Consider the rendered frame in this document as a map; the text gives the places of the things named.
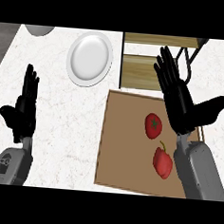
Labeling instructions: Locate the white plate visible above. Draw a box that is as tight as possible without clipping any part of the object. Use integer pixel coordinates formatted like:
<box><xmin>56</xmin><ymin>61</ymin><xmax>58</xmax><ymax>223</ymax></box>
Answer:
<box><xmin>64</xmin><ymin>28</ymin><xmax>117</xmax><ymax>89</ymax></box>

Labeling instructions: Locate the grey bowl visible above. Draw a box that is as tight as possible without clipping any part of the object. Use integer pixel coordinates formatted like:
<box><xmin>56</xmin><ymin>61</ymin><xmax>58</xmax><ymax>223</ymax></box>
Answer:
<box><xmin>23</xmin><ymin>24</ymin><xmax>56</xmax><ymax>39</ymax></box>

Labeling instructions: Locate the red bell pepper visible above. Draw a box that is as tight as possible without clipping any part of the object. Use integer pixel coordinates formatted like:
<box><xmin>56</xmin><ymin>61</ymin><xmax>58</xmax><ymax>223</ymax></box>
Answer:
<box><xmin>151</xmin><ymin>140</ymin><xmax>176</xmax><ymax>180</ymax></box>

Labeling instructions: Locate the brown tray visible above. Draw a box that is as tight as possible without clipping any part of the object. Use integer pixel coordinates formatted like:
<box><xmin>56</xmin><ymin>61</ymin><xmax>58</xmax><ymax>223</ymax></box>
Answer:
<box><xmin>92</xmin><ymin>88</ymin><xmax>209</xmax><ymax>200</ymax></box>

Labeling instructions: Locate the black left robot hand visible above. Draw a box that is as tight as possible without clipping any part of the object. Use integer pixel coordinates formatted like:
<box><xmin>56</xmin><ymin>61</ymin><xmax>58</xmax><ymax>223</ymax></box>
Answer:
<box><xmin>0</xmin><ymin>62</ymin><xmax>43</xmax><ymax>146</ymax></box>

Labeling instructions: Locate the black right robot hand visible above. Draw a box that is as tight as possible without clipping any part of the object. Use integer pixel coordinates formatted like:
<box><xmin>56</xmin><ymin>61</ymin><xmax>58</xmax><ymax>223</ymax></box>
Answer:
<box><xmin>147</xmin><ymin>44</ymin><xmax>224</xmax><ymax>140</ymax></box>

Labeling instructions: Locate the wooden tiered shelf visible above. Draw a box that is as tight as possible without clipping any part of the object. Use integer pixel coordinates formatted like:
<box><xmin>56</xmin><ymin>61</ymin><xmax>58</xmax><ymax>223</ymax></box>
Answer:
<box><xmin>118</xmin><ymin>32</ymin><xmax>210</xmax><ymax>97</ymax></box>

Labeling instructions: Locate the red tomato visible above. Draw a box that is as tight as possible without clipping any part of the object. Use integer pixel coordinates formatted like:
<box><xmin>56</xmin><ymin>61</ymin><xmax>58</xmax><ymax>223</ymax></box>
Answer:
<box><xmin>143</xmin><ymin>112</ymin><xmax>164</xmax><ymax>140</ymax></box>

